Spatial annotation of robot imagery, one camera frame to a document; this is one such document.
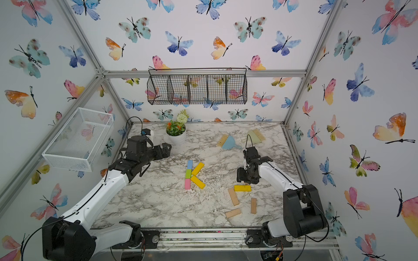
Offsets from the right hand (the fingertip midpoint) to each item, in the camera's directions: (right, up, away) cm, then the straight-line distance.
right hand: (243, 178), depth 87 cm
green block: (-30, 0, +8) cm, 32 cm away
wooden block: (-5, -10, -1) cm, 11 cm away
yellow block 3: (0, -6, +2) cm, 7 cm away
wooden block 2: (+5, -13, -5) cm, 14 cm away
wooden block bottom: (-6, -16, -7) cm, 18 cm away
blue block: (-30, +5, +11) cm, 33 cm away
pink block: (-30, -4, +4) cm, 31 cm away
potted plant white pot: (-38, +25, +9) cm, 46 cm away
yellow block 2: (-24, -3, +4) cm, 25 cm away
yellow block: (-25, +3, +10) cm, 27 cm away
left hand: (-40, +17, -6) cm, 44 cm away
